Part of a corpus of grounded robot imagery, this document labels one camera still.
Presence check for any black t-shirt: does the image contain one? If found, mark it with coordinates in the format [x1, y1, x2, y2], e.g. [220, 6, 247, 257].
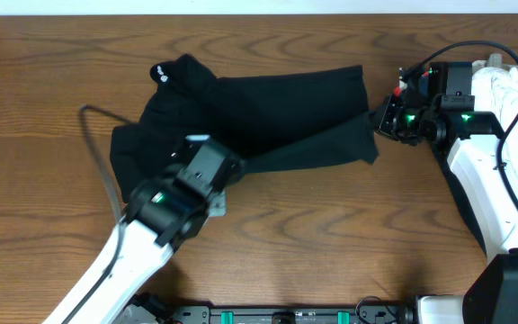
[110, 54, 379, 200]

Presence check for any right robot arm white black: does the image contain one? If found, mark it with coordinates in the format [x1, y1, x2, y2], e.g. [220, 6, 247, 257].
[371, 93, 518, 323]

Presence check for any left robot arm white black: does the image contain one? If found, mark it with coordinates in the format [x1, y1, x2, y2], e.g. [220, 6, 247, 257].
[46, 139, 246, 323]

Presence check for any dark garment with red trim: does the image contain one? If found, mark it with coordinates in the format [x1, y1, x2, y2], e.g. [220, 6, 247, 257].
[393, 86, 486, 248]

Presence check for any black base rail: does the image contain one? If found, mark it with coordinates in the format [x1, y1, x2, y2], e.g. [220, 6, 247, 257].
[128, 296, 415, 324]

